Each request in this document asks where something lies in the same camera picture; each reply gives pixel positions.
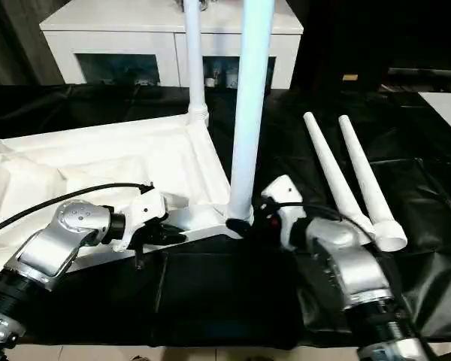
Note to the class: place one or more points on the white plastic table leg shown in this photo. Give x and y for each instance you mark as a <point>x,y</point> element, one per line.
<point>195,56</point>
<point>250,113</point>
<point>364,173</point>
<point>330,169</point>

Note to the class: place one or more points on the black mat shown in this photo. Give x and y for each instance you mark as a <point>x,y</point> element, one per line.
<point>229,301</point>

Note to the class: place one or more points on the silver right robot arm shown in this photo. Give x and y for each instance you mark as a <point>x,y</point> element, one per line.
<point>353,270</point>

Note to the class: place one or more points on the white side table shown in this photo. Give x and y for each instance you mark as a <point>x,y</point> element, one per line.
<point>447,113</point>

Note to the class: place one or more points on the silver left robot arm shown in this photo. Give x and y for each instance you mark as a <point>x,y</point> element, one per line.
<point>60,233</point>

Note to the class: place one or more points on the black speaker with yellow label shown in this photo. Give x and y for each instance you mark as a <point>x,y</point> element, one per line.
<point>349,77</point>

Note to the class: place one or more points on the grey curtain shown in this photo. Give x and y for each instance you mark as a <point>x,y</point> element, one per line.
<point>19,41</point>

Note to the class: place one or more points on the white plastic table top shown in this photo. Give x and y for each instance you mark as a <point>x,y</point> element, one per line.
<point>97,161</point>

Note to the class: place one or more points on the white cabinet with glass doors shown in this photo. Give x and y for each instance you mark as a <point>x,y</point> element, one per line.
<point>116,30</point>

